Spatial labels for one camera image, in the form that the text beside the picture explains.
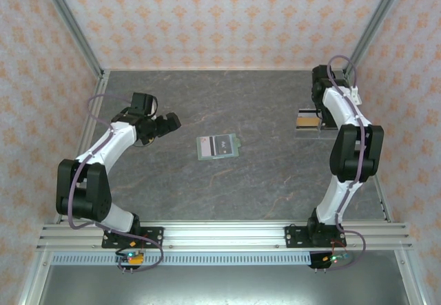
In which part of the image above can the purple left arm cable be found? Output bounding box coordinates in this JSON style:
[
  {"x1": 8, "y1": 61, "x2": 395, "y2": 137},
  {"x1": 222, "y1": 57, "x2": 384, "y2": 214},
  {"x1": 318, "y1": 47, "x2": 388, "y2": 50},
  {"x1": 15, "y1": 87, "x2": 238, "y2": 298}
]
[{"x1": 67, "y1": 93, "x2": 165, "y2": 273}]

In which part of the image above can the green folding card holder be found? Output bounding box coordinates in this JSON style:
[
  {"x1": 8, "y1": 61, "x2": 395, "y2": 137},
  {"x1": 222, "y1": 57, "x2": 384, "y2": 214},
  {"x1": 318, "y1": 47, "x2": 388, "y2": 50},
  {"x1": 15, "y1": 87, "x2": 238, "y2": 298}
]
[{"x1": 196, "y1": 132, "x2": 242, "y2": 162}]

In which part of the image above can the circuit board with yellow connector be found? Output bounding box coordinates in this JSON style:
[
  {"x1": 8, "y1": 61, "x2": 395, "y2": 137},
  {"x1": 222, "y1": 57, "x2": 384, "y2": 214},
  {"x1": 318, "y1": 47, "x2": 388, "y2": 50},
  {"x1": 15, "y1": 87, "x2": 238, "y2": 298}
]
[{"x1": 115, "y1": 249, "x2": 145, "y2": 265}]

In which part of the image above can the grey slotted cable duct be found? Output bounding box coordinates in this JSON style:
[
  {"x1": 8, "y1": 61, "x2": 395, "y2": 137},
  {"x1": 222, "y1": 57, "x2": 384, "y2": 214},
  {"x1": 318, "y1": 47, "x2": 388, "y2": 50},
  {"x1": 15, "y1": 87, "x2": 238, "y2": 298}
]
[{"x1": 50, "y1": 252, "x2": 349, "y2": 266}]

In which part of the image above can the clear acrylic card stand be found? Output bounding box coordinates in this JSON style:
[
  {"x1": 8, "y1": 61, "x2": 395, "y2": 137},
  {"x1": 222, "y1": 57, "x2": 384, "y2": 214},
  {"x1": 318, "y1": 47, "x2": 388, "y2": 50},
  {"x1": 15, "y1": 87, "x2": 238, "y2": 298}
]
[{"x1": 294, "y1": 107, "x2": 340, "y2": 141}]

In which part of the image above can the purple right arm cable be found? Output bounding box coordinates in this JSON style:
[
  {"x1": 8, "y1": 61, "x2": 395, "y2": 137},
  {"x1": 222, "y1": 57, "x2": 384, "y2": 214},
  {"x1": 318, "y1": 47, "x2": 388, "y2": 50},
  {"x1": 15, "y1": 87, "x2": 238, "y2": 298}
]
[{"x1": 311, "y1": 54, "x2": 367, "y2": 272}]

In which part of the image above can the black card with white logo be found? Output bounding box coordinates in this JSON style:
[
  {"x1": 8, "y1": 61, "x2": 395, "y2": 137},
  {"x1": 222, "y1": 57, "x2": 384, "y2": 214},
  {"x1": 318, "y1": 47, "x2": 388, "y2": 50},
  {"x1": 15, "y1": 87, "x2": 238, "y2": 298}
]
[{"x1": 210, "y1": 134, "x2": 233, "y2": 156}]

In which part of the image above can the orange credit card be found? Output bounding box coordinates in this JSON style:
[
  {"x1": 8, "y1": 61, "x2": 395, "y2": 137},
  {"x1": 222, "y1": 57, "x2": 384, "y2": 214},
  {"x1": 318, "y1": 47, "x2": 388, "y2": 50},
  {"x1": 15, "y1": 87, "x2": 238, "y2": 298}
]
[{"x1": 296, "y1": 116, "x2": 320, "y2": 129}]

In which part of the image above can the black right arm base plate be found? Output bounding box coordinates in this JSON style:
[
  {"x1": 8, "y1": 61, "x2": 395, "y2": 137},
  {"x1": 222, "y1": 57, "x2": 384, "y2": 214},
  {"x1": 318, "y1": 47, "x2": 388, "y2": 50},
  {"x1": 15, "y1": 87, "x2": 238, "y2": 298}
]
[{"x1": 284, "y1": 225, "x2": 346, "y2": 250}]

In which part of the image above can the aluminium frame leg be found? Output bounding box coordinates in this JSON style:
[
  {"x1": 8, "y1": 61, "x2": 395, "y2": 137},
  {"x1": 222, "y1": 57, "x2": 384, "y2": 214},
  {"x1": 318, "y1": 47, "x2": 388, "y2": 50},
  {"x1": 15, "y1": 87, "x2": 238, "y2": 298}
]
[
  {"x1": 394, "y1": 249, "x2": 427, "y2": 305},
  {"x1": 17, "y1": 249, "x2": 52, "y2": 305}
]

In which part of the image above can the circuit board with green light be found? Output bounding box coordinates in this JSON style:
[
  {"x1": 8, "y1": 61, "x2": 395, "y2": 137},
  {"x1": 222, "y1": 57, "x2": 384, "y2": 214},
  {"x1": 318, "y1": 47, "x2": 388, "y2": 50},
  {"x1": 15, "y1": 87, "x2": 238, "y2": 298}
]
[{"x1": 322, "y1": 253, "x2": 351, "y2": 265}]

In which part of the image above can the aluminium frame post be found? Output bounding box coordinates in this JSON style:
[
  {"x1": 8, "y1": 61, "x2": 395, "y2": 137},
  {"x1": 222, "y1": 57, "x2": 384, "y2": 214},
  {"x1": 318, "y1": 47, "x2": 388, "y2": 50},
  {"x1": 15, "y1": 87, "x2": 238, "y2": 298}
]
[
  {"x1": 36, "y1": 0, "x2": 106, "y2": 78},
  {"x1": 342, "y1": 0, "x2": 411, "y2": 78}
]

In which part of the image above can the aluminium mounting rail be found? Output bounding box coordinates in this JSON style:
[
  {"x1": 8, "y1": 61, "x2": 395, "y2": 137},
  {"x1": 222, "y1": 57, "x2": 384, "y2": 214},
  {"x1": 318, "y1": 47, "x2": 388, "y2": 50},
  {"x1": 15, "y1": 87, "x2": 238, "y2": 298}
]
[{"x1": 36, "y1": 220, "x2": 414, "y2": 251}]

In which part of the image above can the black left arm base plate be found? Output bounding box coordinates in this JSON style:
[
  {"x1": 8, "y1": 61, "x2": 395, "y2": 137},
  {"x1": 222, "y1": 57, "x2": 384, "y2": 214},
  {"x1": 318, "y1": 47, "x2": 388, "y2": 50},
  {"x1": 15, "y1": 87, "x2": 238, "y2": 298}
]
[{"x1": 101, "y1": 227, "x2": 165, "y2": 250}]

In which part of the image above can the white card with red logo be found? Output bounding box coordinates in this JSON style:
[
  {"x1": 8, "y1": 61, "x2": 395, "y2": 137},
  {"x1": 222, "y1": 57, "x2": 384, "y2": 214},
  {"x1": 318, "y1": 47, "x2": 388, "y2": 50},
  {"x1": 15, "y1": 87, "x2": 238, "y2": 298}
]
[{"x1": 200, "y1": 136, "x2": 213, "y2": 159}]

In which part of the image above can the grey metal panel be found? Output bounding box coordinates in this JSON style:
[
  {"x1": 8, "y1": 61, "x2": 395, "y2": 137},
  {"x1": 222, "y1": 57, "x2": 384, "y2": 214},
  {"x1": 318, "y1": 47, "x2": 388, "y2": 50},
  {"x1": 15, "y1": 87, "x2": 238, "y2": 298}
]
[{"x1": 36, "y1": 265, "x2": 413, "y2": 305}]

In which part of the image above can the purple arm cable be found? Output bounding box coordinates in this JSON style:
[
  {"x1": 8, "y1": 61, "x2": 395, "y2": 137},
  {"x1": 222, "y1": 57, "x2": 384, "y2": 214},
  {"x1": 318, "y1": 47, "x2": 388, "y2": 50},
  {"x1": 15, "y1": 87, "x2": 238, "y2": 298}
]
[
  {"x1": 67, "y1": 93, "x2": 165, "y2": 273},
  {"x1": 311, "y1": 54, "x2": 367, "y2": 272}
]

